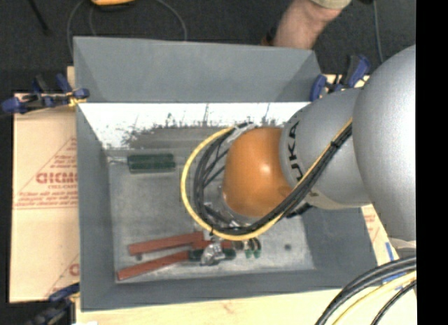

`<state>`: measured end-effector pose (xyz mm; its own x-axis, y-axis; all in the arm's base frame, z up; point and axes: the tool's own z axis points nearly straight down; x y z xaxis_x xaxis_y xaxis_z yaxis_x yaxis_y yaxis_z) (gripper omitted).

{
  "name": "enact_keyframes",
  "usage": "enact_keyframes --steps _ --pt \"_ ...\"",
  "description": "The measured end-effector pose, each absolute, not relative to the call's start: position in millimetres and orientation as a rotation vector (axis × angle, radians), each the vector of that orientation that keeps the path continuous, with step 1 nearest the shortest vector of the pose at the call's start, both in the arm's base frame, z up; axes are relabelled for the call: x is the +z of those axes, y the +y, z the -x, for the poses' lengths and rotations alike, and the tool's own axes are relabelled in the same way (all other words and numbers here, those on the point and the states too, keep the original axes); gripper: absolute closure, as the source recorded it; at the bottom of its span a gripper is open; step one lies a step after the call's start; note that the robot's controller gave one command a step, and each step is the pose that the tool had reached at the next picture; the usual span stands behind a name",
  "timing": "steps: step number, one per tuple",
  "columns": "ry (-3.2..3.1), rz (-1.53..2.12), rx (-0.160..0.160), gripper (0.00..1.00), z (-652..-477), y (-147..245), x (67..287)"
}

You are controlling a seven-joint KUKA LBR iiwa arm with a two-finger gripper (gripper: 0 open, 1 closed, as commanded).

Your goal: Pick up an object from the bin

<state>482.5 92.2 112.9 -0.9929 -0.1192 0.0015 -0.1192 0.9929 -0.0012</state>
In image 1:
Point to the red-brown flat block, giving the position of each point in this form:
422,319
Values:
164,242
150,265

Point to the grey metal bin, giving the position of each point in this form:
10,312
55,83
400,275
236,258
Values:
157,204

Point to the brown cardboard board, red print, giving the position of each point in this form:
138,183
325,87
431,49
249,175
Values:
42,211

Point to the black cylinder on white bracket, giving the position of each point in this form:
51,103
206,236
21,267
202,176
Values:
245,243

